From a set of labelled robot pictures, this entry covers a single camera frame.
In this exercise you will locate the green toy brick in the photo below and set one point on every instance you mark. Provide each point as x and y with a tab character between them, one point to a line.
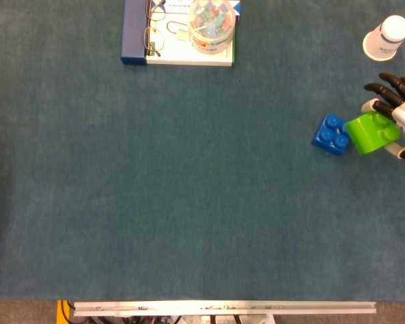
368	135

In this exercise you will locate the white paper cup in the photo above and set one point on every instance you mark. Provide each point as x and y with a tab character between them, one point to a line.
383	40

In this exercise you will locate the blue toy brick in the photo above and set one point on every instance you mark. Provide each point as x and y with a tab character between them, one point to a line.
327	135

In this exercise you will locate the blue and white book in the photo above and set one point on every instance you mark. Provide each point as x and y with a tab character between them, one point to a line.
133	33

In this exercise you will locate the blue felt table cloth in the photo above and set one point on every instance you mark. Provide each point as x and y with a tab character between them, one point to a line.
189	185

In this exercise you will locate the clear jar of coloured clips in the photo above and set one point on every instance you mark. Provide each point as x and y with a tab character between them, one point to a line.
211	27

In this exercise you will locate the yellow frame part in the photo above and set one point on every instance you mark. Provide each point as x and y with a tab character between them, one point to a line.
60	312

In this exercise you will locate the aluminium rail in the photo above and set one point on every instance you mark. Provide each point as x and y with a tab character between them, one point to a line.
222	308

